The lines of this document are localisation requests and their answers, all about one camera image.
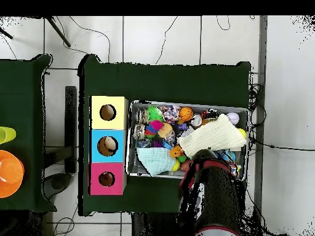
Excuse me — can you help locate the black round floor base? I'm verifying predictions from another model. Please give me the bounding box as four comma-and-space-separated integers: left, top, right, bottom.
42, 172, 74, 200

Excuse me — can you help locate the green spiky rubber ball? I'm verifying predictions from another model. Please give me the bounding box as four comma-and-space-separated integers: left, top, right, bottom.
146, 106, 165, 124

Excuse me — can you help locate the white toy baseball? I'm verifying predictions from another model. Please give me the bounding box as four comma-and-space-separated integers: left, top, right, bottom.
226, 112, 240, 125

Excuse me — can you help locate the cream knitted cloth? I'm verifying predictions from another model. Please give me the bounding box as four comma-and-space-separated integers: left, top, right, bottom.
177, 113, 247, 158

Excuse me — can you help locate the orange plastic bowl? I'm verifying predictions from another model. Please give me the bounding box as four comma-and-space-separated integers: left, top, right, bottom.
0, 149, 25, 199

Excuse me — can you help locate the black tripod leg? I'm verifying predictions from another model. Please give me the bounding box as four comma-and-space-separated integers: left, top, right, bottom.
45, 16, 71, 48
0, 26, 14, 40

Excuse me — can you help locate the pink spiky rubber ball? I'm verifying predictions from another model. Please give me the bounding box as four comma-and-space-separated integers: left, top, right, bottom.
145, 119, 165, 135

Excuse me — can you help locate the black floor cable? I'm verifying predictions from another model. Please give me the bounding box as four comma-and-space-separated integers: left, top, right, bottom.
69, 16, 111, 62
154, 16, 178, 65

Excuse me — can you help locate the black upright panel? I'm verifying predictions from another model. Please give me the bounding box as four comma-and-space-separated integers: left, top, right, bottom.
65, 85, 78, 174

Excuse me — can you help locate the black cable bundle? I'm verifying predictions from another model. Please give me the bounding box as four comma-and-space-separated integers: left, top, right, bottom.
247, 83, 267, 130

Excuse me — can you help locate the dark green side table cloth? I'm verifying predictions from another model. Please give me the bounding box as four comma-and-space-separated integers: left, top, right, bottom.
0, 54, 57, 213

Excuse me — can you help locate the wire mesh bin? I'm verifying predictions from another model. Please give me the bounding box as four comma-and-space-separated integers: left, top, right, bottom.
126, 100, 249, 183

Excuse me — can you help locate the light blue waffle cloth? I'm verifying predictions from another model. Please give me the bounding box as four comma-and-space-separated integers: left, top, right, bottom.
135, 146, 180, 177

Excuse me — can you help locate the yellow-green plastic cup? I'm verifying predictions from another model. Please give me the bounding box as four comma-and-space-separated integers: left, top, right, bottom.
0, 126, 17, 145

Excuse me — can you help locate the wooden box with three holes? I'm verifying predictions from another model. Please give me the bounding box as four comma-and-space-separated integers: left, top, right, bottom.
87, 95, 129, 196

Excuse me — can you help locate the white cloth with coloured spots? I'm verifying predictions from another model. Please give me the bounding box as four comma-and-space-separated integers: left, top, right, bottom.
228, 158, 242, 178

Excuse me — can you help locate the orange toy basketball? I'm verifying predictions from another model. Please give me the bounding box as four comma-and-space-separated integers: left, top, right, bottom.
178, 106, 194, 122

